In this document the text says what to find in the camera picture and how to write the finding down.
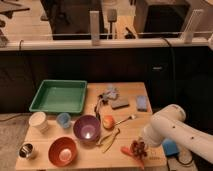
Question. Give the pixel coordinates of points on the purple bowl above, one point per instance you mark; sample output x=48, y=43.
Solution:
x=87, y=128

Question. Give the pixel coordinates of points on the blue sponge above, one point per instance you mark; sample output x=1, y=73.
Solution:
x=141, y=103

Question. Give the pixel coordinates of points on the yellow banana peel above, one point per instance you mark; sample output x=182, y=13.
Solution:
x=105, y=142

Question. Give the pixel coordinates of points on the white tipped brush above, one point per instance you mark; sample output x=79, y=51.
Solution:
x=132, y=117

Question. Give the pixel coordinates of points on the red yellow apple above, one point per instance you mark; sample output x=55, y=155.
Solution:
x=108, y=122

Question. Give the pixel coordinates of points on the grey crumpled cloth toy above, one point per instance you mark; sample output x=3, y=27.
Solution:
x=111, y=93

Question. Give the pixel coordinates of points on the white post right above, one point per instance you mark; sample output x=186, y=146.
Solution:
x=188, y=33

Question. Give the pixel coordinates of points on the blue object beside table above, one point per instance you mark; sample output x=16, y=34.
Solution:
x=170, y=147

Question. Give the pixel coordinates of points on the red bowl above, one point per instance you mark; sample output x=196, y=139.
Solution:
x=62, y=151

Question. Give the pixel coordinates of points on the black handled tool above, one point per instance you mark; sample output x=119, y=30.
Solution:
x=98, y=107

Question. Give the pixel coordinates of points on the dark red grape bunch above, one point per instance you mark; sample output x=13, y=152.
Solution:
x=138, y=149

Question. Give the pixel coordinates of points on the white post left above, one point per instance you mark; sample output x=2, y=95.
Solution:
x=94, y=28

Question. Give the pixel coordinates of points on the small blue cup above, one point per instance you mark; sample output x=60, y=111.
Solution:
x=64, y=120

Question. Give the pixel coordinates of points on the small metal cup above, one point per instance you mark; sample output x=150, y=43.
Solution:
x=27, y=151

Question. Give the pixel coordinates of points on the black office chair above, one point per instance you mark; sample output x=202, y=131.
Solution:
x=70, y=19

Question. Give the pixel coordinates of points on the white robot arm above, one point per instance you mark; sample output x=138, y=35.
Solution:
x=169, y=123

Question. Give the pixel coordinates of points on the green plastic tray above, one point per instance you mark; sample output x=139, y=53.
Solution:
x=57, y=96

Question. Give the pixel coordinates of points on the orange carrot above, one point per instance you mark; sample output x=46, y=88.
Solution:
x=127, y=151

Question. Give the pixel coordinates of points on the white paper cup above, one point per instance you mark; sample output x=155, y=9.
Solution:
x=38, y=120

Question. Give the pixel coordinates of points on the white post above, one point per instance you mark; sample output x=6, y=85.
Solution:
x=188, y=33
x=94, y=28

